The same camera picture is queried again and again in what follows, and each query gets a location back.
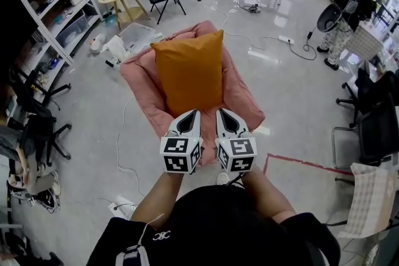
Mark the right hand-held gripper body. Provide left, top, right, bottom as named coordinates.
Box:
left=214, top=130, right=258, bottom=174

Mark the pile of black gear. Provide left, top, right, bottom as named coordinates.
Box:
left=30, top=188, right=62, bottom=215

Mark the clear plastic shelf bin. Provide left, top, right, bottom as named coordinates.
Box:
left=55, top=13, right=90, bottom=48

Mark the black mesh office chair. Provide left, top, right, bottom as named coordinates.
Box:
left=335, top=67, right=399, bottom=129

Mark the white shelving unit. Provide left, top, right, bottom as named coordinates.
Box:
left=0, top=0, right=104, bottom=104

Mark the orange pillow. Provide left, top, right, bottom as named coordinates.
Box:
left=150, top=29, right=225, bottom=119

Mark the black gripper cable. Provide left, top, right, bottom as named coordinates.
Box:
left=228, top=170, right=246, bottom=190

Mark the white plastic object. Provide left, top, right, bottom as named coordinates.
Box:
left=89, top=33, right=128, bottom=69

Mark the black sled-base office chair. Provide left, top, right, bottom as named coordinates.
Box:
left=331, top=92, right=399, bottom=171

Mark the black screen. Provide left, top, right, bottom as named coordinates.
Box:
left=0, top=0, right=41, bottom=73

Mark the red floor tape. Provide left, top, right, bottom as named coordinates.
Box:
left=262, top=152, right=355, bottom=178

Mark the checkered cloth table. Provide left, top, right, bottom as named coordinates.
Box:
left=337, top=161, right=399, bottom=240
left=345, top=24, right=385, bottom=62

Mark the person's white right shoe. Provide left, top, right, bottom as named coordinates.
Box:
left=216, top=171, right=231, bottom=186

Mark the person's left forearm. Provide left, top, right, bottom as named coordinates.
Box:
left=128, top=170, right=185, bottom=224

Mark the person's black shirt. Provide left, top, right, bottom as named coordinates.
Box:
left=87, top=184, right=343, bottom=266

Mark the black swivel office chair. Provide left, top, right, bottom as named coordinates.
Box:
left=8, top=67, right=73, bottom=166

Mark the long white cable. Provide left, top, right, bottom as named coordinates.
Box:
left=116, top=95, right=147, bottom=197

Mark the clear plastic storage box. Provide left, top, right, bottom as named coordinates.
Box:
left=119, top=21, right=157, bottom=53

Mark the pink padded lounge chair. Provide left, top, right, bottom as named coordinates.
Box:
left=119, top=19, right=267, bottom=168

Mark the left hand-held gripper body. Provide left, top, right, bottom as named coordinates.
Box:
left=160, top=130, right=204, bottom=176

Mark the yellow round table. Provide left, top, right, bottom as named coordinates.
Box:
left=97, top=0, right=150, bottom=31

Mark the person's right forearm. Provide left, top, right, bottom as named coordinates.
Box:
left=239, top=164, right=297, bottom=224

